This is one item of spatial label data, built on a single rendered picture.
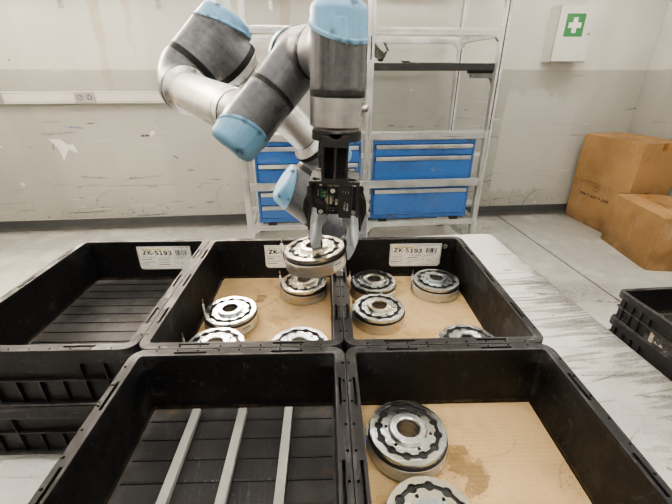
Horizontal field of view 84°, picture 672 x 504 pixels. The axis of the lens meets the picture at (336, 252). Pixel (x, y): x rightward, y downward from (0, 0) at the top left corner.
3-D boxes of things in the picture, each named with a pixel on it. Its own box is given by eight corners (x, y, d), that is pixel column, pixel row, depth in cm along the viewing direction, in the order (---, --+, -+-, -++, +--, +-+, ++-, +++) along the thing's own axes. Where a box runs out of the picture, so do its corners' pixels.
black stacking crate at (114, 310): (97, 284, 94) (84, 242, 89) (216, 282, 95) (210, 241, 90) (-43, 413, 58) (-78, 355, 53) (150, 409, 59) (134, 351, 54)
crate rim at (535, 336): (336, 246, 91) (336, 237, 90) (458, 245, 92) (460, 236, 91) (344, 358, 55) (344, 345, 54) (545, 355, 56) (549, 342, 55)
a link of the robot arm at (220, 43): (313, 185, 121) (161, 45, 84) (341, 149, 121) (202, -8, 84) (333, 196, 112) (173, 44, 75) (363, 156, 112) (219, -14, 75)
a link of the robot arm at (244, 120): (130, 83, 83) (208, 128, 50) (161, 44, 83) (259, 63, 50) (175, 118, 92) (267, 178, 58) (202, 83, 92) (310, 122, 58)
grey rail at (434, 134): (240, 140, 252) (239, 132, 250) (483, 136, 267) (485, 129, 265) (238, 142, 243) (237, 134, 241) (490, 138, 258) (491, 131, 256)
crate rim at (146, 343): (212, 247, 91) (211, 238, 90) (336, 246, 91) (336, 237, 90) (137, 362, 55) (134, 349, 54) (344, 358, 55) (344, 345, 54)
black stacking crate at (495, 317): (337, 281, 95) (337, 239, 90) (453, 279, 96) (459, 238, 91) (344, 405, 60) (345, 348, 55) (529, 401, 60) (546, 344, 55)
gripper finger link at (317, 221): (299, 267, 60) (309, 214, 56) (303, 251, 65) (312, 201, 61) (318, 271, 60) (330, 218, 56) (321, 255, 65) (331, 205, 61)
